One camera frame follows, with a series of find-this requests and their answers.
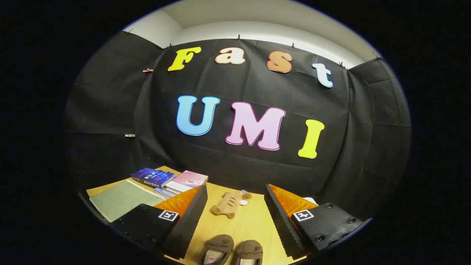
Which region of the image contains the dark blue book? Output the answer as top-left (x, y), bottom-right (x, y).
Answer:
top-left (131, 168), bottom-right (176, 188)

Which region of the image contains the pink cover book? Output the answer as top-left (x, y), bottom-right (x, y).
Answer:
top-left (162, 170), bottom-right (209, 195)

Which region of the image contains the black backdrop cloth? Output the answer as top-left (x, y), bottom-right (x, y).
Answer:
top-left (64, 31), bottom-right (411, 221)

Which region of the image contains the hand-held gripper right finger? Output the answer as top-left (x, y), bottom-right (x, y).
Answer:
top-left (264, 184), bottom-right (373, 257)

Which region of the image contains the green fabric storage box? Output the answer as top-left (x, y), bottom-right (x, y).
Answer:
top-left (89, 180), bottom-right (166, 223)

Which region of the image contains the tan plush toy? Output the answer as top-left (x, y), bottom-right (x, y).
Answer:
top-left (210, 190), bottom-right (253, 219)

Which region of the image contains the brown fluffy shoe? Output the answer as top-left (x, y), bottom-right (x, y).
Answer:
top-left (201, 234), bottom-right (234, 265)
top-left (234, 240), bottom-right (264, 265)

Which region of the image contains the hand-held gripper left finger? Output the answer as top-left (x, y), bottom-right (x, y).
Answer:
top-left (112, 185), bottom-right (208, 259)

